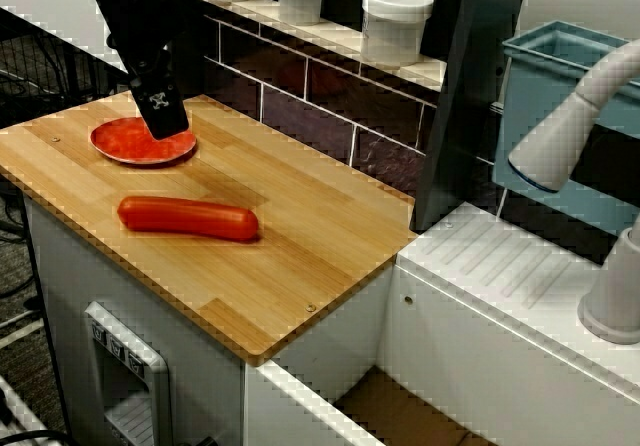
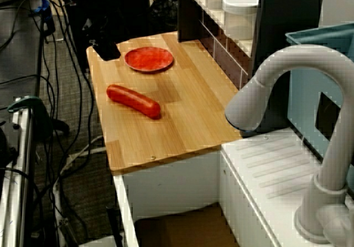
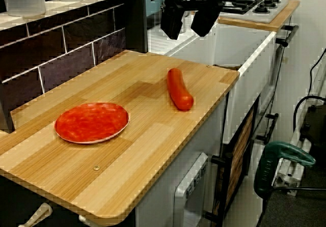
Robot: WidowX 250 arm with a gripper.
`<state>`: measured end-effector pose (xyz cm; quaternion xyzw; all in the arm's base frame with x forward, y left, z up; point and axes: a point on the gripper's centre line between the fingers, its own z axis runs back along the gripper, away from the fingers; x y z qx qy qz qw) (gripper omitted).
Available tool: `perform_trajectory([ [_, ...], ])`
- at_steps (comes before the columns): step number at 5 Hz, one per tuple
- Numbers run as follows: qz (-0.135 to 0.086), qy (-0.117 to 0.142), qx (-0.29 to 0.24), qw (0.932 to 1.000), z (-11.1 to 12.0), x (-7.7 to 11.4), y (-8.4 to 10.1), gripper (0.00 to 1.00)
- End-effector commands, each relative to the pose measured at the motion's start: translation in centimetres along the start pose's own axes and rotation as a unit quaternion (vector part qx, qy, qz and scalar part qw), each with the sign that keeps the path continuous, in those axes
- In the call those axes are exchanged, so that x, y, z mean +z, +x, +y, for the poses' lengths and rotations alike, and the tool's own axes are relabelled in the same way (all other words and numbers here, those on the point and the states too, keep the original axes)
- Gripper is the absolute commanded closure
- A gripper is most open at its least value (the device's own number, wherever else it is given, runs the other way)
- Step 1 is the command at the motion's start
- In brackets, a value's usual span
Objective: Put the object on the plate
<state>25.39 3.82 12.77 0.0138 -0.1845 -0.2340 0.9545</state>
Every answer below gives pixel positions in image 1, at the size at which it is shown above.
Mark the blue plastic bin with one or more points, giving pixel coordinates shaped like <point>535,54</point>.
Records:
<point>535,91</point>

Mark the red toy sausage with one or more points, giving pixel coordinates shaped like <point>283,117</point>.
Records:
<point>190,218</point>

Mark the brown cardboard sheet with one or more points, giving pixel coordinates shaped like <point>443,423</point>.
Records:
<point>415,416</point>

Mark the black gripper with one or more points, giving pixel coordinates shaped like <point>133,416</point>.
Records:
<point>145,58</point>

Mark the grey toy faucet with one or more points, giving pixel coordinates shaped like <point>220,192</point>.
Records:
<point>555,151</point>

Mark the dark tiled backsplash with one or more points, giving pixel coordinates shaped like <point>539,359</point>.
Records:
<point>310,101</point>

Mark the black upright panel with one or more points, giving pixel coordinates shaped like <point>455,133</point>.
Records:
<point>465,91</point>

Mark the red round plate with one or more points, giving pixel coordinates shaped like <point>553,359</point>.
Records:
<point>125,143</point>

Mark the grey toy dishwasher panel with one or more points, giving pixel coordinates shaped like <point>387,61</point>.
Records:
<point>127,381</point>

